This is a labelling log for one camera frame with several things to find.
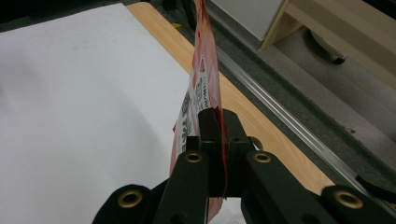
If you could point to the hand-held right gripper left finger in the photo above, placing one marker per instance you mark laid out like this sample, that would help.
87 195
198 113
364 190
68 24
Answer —
208 130

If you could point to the red seasoning packet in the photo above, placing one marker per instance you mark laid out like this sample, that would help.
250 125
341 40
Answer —
205 62

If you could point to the black metal stand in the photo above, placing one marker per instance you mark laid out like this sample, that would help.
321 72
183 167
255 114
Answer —
376 191

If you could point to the light wooden desk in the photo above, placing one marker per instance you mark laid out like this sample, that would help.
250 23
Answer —
342 28

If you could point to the white cabinet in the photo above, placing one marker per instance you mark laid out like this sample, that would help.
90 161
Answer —
249 15

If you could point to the black curved object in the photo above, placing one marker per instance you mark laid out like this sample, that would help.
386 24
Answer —
330 54

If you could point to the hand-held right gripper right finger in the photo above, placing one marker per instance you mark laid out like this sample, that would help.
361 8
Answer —
235 137

